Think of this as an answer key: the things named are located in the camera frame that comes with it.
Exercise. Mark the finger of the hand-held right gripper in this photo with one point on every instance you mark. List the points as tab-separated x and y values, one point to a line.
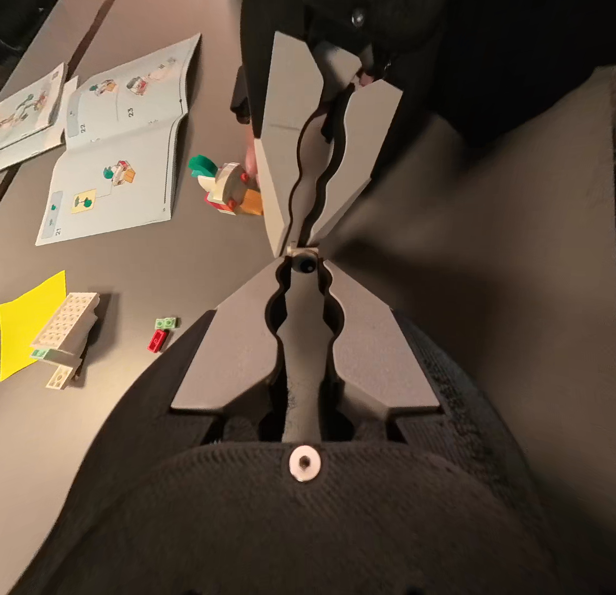
288	123
365	138

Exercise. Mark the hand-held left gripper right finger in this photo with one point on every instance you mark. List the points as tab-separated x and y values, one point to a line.
380	364

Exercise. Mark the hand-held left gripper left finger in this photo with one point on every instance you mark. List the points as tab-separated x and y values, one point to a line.
231	354

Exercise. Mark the small colourful lego model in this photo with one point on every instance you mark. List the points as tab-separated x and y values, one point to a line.
228	184

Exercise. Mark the white lego eye brick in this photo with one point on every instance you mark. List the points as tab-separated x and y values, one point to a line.
303	261

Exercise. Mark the light green lego plate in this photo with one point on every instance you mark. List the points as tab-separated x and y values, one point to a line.
166	323

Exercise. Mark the red lego plate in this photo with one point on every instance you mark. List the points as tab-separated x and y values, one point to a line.
158	340

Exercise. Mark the open lego instruction booklet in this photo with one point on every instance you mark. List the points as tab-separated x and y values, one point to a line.
125	143

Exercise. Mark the white lego plate assembly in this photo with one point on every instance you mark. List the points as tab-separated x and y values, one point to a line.
65	323

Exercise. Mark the closed lego instruction booklet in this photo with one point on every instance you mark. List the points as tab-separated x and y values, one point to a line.
29	119

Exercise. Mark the person's right hand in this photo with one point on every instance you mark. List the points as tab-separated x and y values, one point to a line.
251	162

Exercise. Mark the yellow paper sheet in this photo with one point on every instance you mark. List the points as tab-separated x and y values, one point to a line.
19	325

